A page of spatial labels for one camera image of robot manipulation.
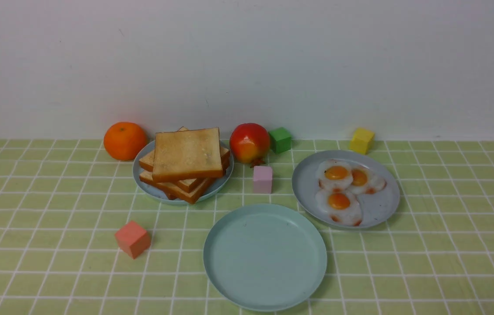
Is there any red pomegranate fruit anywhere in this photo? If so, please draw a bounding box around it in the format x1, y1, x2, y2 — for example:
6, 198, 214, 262
229, 123, 270, 168

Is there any pink cube block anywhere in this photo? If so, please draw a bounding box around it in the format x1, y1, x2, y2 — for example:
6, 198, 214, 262
252, 166, 273, 195

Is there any blue plate with toast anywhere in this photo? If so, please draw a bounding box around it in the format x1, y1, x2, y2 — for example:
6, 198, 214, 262
132, 141, 235, 205

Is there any green cube block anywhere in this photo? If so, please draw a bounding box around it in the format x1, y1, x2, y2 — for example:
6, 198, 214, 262
268, 127, 291, 155

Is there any light blue front plate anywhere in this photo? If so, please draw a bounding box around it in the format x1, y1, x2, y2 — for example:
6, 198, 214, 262
203, 203, 328, 312

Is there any fried egg front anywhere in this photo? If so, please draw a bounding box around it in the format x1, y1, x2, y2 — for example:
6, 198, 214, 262
315, 189, 363, 227

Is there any yellow cube block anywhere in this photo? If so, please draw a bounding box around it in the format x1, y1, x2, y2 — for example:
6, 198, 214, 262
349, 127, 375, 155

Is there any orange fruit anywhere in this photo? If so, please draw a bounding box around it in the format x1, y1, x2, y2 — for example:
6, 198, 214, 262
103, 122, 149, 161

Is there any grey plate with eggs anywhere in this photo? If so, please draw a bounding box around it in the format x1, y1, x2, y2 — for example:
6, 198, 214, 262
291, 150, 400, 229

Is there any red cube block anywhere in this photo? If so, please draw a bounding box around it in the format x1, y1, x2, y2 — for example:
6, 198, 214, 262
114, 220, 151, 259

